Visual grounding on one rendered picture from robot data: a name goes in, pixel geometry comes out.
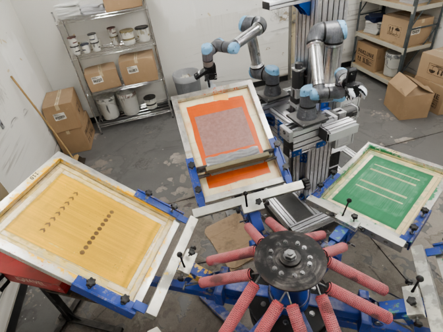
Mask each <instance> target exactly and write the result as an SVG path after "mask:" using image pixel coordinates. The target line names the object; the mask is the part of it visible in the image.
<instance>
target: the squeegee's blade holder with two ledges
mask: <svg viewBox="0 0 443 332"><path fill-rule="evenodd" d="M260 163H264V160H263V161H258V162H255V163H250V164H247V165H243V166H240V167H235V168H232V169H227V170H224V171H219V172H216V173H212V174H211V175H212V176H214V175H218V174H222V173H226V172H229V171H234V170H237V169H242V168H245V167H249V166H252V165H257V164H260Z"/></svg>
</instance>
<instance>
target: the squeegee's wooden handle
mask: <svg viewBox="0 0 443 332"><path fill-rule="evenodd" d="M269 156H270V154H269V152H264V153H259V154H256V155H251V156H248V157H243V158H240V159H235V160H232V161H228V162H225V163H220V164H217V165H212V166H209V167H205V171H206V174H207V173H210V174H212V173H216V172H219V171H224V170H227V169H232V168H235V167H240V166H243V165H247V164H250V163H255V162H258V161H263V160H264V161H265V159H266V158H269Z"/></svg>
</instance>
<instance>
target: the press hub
mask: <svg viewBox="0 0 443 332"><path fill-rule="evenodd" d="M254 264H255V267H256V270H257V272H258V274H256V275H255V276H254V279H253V280H252V281H254V282H255V281H256V280H257V278H258V276H259V275H260V278H259V280H258V282H257V284H260V285H268V298H266V297H262V296H255V297H254V298H253V300H252V302H251V303H250V305H249V312H250V317H251V321H252V324H253V326H254V325H255V324H256V323H257V321H258V320H259V319H260V318H261V317H262V316H263V315H264V314H265V312H266V311H267V309H268V307H269V306H270V304H271V303H272V301H273V299H277V300H280V298H281V297H282V295H283V293H284V292H285V291H286V292H288V293H289V296H290V299H291V302H292V303H296V304H298V305H299V309H300V311H301V312H304V314H305V316H306V318H307V320H308V322H309V324H310V326H311V329H312V331H313V332H326V326H325V324H324V321H323V319H322V316H321V313H320V310H319V308H317V307H314V306H309V301H310V293H311V294H318V295H319V293H318V289H317V287H316V285H318V287H319V289H320V292H321V294H324V293H325V292H324V287H323V286H322V285H319V283H322V284H324V285H325V282H324V280H323V277H324V276H325V273H326V270H327V258H326V255H325V252H324V250H323V249H322V247H321V245H319V243H317V241H315V239H313V238H311V237H310V236H308V235H306V234H304V233H300V232H297V231H278V232H275V233H272V234H270V235H268V236H266V237H265V238H263V239H262V240H261V241H260V243H259V244H258V246H257V247H256V250H255V253H254ZM325 294H326V293H325ZM281 303H282V304H283V306H284V309H283V310H282V312H281V313H282V315H281V316H280V317H279V318H278V320H277V321H276V322H275V324H274V326H273V328H272V329H271V331H270V332H294V331H293V328H292V325H291V322H290V319H289V316H288V313H287V310H286V307H287V305H289V304H290V303H289V299H288V297H287V293H286V294H285V296H284V298H283V299H282V301H281Z"/></svg>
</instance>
